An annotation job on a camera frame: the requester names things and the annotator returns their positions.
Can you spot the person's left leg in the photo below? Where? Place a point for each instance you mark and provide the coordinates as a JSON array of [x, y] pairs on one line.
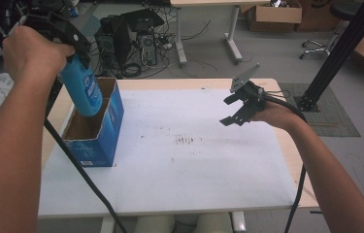
[[155, 225]]

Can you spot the person's leg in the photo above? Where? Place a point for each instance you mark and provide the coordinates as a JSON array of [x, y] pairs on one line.
[[213, 224], [155, 225]]

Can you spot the white table leg frame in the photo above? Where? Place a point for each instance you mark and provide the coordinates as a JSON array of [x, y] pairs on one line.
[[238, 223]]

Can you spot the open brown cardboard box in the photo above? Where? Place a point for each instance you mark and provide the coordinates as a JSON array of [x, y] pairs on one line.
[[276, 16]]

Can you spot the person's right hand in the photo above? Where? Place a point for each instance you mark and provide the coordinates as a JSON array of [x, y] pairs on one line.
[[275, 115]]

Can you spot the white power strip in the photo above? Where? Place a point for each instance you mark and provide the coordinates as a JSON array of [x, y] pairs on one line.
[[166, 43]]

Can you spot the small blue container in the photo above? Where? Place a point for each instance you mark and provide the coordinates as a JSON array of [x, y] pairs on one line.
[[73, 12]]

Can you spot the white desk with metal legs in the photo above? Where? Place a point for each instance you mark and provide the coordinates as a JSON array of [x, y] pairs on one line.
[[181, 45]]

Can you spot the black computer tower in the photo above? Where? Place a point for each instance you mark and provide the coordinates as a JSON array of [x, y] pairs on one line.
[[113, 42]]

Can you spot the person's right leg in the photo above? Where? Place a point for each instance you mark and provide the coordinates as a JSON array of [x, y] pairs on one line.
[[213, 224]]

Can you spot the black aluminium post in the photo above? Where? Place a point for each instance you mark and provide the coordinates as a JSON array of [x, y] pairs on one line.
[[338, 55]]

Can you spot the computer tower with silver front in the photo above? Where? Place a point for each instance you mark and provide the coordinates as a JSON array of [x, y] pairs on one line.
[[148, 48]]

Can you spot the grey floor mat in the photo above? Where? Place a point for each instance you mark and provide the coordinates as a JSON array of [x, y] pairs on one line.
[[331, 123]]

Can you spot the blue bottle with white cap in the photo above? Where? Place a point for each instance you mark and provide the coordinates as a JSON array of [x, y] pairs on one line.
[[82, 87]]

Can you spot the black office chair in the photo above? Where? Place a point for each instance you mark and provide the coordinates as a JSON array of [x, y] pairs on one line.
[[330, 42]]

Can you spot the person's left hand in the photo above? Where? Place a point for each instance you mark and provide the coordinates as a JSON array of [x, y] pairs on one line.
[[34, 55]]

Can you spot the closed brown cardboard box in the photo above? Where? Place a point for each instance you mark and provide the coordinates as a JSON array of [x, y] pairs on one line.
[[318, 16]]

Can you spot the blue cardboard box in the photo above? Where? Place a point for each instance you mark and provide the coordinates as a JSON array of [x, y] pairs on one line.
[[105, 142]]

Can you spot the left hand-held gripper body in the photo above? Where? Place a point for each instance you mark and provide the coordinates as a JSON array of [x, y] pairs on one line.
[[51, 24]]

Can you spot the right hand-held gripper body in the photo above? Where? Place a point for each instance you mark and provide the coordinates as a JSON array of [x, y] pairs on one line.
[[252, 95]]

